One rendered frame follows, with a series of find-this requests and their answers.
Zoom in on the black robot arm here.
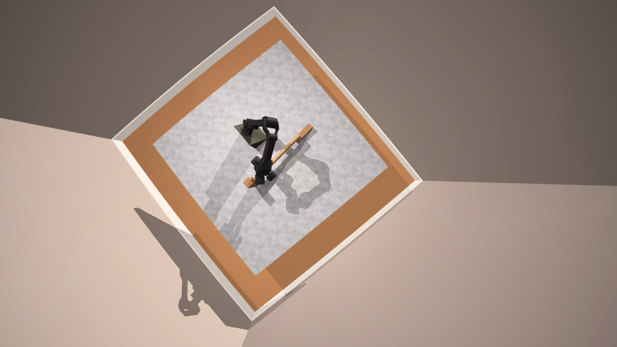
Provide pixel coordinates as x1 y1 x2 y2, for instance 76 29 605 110
241 116 279 185

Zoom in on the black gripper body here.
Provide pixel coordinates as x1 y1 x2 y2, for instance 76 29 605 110
251 156 277 181

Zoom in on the long wooden rail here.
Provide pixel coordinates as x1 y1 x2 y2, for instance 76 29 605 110
272 134 300 165

